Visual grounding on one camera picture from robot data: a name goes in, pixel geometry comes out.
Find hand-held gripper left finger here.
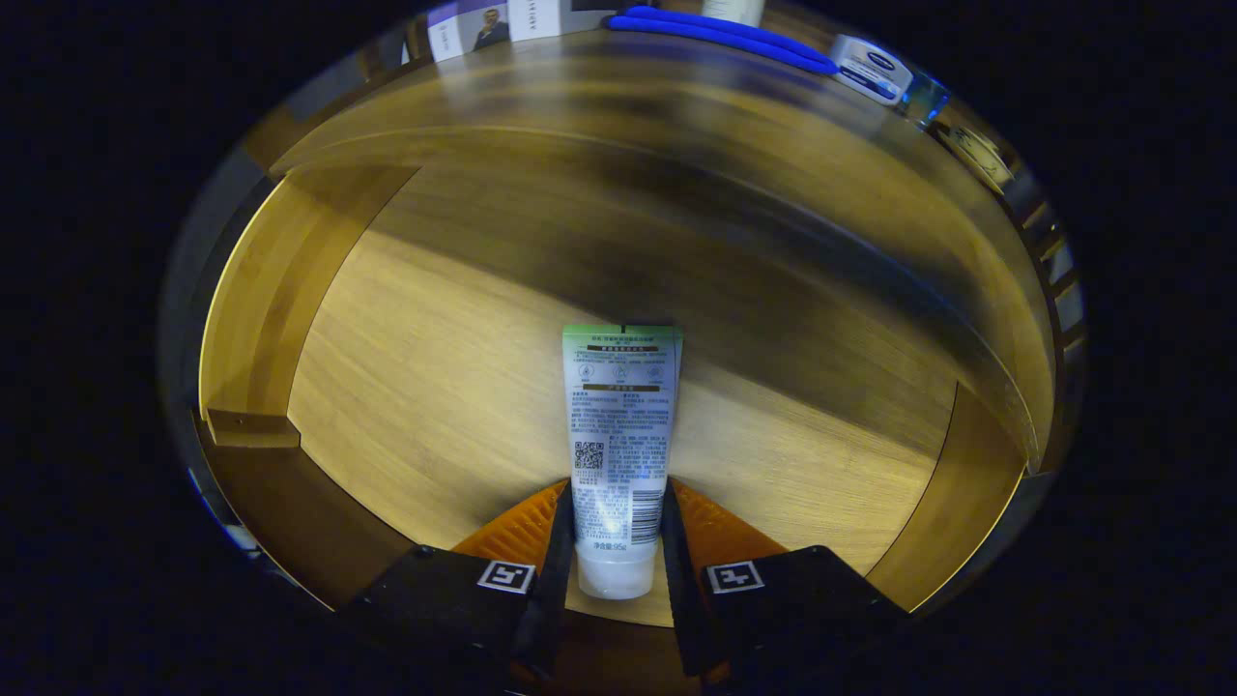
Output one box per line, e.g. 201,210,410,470
333,477,579,689

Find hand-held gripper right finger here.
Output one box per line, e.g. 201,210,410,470
660,477,914,682

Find white squeeze tube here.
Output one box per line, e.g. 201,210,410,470
562,324,684,601

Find brown wooden drawer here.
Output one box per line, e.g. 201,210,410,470
193,159,1030,696

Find wooden countertop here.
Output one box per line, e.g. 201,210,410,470
242,19,1059,475

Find beige lidded teacup with saucer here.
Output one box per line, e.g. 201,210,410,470
933,121,1016,194

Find slim teal bottle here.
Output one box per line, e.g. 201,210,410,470
894,72,953,131

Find white bottle blue cap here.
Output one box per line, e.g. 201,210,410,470
831,34,914,105

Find blue folded cloth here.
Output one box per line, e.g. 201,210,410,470
604,5,840,76

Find thin purple book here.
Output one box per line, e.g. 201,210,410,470
425,0,513,64

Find thick white book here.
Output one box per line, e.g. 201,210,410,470
507,0,619,42

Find white pump bottle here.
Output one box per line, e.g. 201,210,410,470
701,0,766,28

